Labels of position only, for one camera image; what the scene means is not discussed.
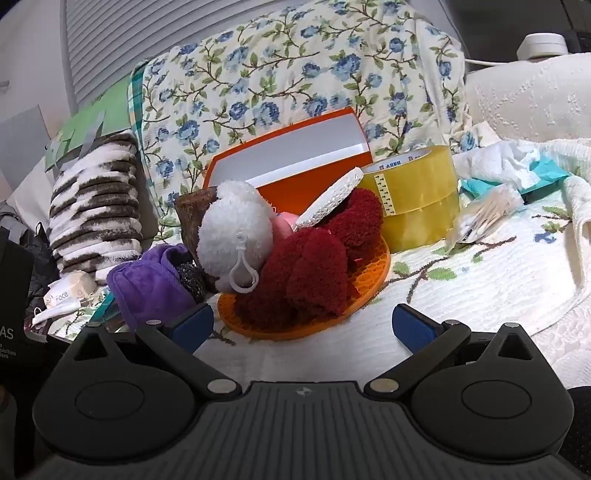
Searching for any white slatted panel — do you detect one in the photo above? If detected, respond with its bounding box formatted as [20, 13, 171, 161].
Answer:
[60, 0, 259, 116]

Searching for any green cloth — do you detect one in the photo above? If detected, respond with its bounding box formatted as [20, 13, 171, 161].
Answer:
[44, 74, 139, 174]

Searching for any white round sponge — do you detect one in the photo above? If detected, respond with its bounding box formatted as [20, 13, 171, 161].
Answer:
[294, 167, 365, 229]

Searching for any black sparkly scrubber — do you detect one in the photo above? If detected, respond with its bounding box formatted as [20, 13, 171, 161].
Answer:
[175, 261, 208, 305]

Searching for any teal packet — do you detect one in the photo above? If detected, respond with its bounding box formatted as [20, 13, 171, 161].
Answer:
[462, 157, 571, 208]

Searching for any grey dark clothing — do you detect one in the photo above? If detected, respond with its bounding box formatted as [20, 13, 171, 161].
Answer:
[0, 200, 61, 296]

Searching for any white face mask packet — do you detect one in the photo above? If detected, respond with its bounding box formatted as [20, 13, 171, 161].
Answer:
[45, 271, 97, 308]

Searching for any white tissue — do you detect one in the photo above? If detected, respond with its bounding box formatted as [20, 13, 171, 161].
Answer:
[455, 141, 568, 195]

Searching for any cotton swab pack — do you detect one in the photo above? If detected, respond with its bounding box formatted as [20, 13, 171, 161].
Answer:
[445, 182, 525, 252]

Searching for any yellow tape roll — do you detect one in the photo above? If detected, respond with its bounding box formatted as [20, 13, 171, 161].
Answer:
[359, 145, 459, 217]
[381, 191, 461, 254]

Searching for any white embroidered bedspread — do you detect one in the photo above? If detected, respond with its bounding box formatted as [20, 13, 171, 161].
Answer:
[46, 198, 591, 402]

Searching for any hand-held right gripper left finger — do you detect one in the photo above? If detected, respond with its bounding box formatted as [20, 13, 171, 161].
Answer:
[60, 302, 243, 401]

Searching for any orange box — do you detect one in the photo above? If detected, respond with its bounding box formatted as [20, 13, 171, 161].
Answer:
[202, 107, 372, 217]

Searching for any pink tissue pack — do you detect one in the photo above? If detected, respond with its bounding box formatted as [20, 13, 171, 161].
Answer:
[270, 211, 301, 241]

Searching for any brown fuzzy cloth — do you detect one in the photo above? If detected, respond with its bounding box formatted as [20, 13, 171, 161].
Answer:
[174, 186, 220, 268]

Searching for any white textured pillow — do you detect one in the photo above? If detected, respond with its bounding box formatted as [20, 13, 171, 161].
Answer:
[462, 53, 591, 144]

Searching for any purple plush cloth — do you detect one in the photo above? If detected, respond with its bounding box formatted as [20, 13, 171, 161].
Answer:
[106, 244, 197, 330]

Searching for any brown white striped blanket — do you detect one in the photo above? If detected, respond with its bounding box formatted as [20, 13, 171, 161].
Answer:
[48, 131, 145, 284]

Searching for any orange silicone mat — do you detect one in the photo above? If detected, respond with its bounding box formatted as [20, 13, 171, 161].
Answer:
[217, 235, 392, 341]

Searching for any white round device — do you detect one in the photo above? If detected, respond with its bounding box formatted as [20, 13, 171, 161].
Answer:
[516, 32, 570, 61]

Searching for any blue floral blanket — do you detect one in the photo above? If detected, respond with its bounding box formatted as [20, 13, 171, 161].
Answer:
[129, 0, 467, 232]

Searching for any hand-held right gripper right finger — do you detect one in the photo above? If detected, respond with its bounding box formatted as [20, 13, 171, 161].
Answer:
[364, 303, 536, 401]

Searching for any white plush ball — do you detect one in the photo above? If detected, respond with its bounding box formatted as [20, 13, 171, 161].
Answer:
[197, 180, 274, 294]

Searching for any white tube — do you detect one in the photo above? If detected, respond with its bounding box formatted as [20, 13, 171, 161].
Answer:
[32, 302, 79, 324]

